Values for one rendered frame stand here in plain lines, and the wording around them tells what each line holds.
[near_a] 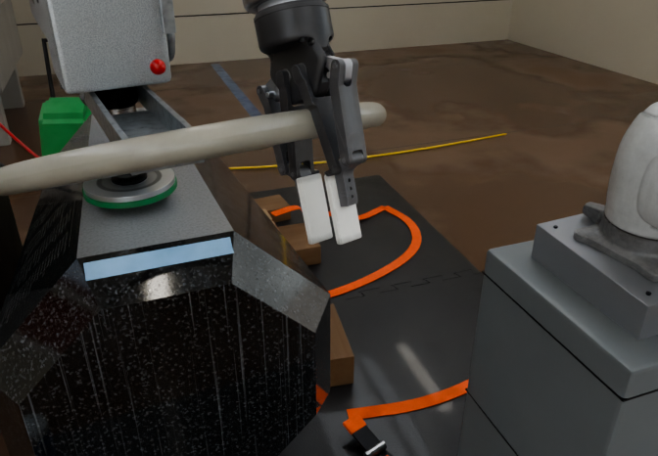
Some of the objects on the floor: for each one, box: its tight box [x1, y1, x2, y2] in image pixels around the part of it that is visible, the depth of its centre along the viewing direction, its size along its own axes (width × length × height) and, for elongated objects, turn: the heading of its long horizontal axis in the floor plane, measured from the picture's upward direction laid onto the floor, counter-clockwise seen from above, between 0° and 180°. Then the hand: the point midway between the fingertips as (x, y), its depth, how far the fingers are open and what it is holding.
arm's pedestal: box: [458, 240, 658, 456], centre depth 131 cm, size 50×50×80 cm
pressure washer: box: [38, 38, 92, 157], centre depth 303 cm, size 35×35×87 cm
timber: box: [330, 303, 354, 387], centre depth 206 cm, size 30×12×12 cm, turn 13°
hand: (329, 209), depth 59 cm, fingers closed on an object, 4 cm apart
